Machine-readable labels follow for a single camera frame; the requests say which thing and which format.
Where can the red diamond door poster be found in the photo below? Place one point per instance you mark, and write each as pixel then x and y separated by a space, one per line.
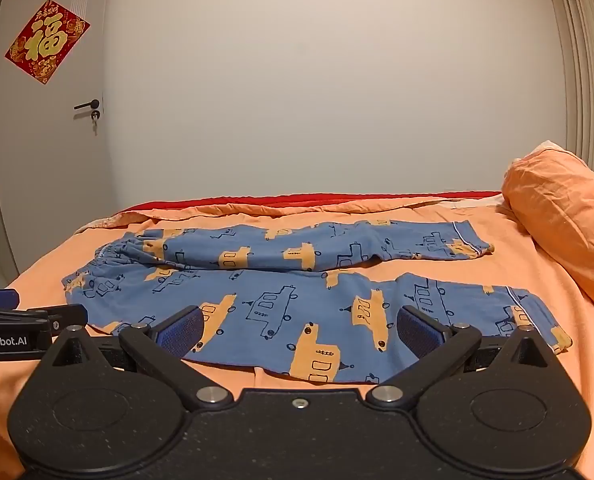
pixel 47 42

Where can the door key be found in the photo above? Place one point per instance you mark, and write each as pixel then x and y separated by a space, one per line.
pixel 95 119

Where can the red blanket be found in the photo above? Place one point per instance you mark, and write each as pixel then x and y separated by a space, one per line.
pixel 227 202

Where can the blue pants with orange print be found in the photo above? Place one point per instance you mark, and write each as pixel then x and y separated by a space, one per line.
pixel 277 280

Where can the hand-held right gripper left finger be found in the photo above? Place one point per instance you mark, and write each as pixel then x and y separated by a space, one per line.
pixel 187 329

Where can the orange bed sheet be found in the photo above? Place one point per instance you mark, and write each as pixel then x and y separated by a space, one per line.
pixel 552 270

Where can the grey door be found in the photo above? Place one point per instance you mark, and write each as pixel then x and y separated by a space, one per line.
pixel 42 160

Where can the beige curtain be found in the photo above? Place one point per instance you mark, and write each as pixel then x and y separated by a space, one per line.
pixel 584 60

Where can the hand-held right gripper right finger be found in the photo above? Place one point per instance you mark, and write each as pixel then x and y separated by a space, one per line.
pixel 417 330

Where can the orange pillow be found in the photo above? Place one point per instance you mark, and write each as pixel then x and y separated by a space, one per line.
pixel 562 200

